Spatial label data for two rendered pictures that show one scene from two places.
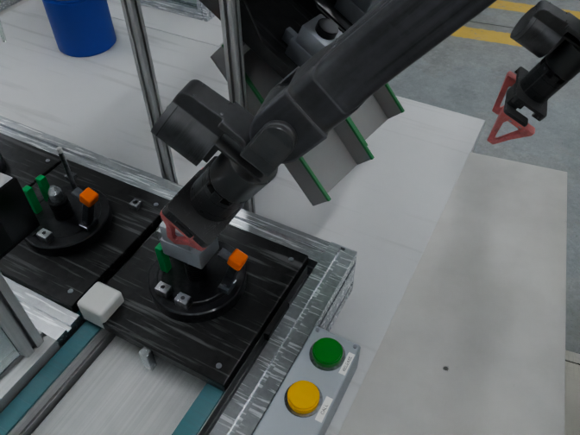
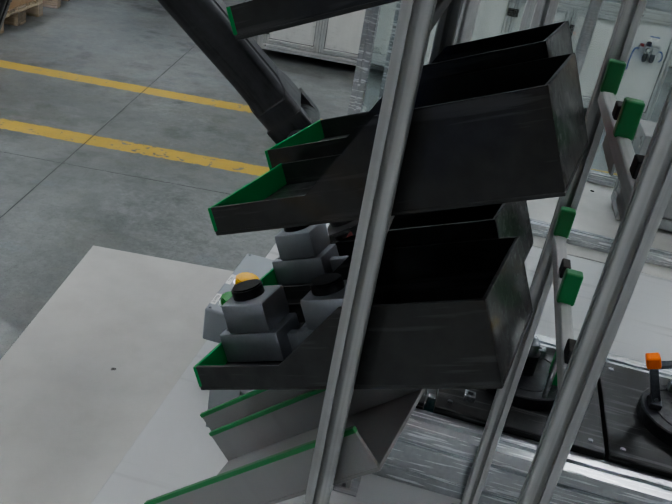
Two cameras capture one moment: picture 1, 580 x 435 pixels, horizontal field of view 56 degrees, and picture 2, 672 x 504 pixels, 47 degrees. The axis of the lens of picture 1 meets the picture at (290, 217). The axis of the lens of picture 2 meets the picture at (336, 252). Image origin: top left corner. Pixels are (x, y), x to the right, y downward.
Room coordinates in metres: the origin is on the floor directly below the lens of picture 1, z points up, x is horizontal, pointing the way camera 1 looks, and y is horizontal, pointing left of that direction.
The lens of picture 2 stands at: (1.43, -0.27, 1.65)
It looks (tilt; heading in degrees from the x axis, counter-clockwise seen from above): 28 degrees down; 160
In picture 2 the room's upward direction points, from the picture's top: 10 degrees clockwise
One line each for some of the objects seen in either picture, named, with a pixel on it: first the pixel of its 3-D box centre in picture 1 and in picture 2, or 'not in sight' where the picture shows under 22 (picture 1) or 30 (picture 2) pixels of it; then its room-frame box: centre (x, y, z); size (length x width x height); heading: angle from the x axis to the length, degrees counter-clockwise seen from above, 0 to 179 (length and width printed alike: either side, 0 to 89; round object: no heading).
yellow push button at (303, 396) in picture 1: (303, 398); (246, 282); (0.31, -0.01, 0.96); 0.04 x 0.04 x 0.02
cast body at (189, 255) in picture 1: (181, 230); not in sight; (0.49, 0.14, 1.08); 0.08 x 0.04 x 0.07; 62
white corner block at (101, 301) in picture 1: (102, 305); not in sight; (0.44, 0.27, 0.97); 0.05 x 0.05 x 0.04; 62
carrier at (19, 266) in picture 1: (59, 204); (528, 358); (0.61, 0.36, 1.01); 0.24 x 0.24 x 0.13; 62
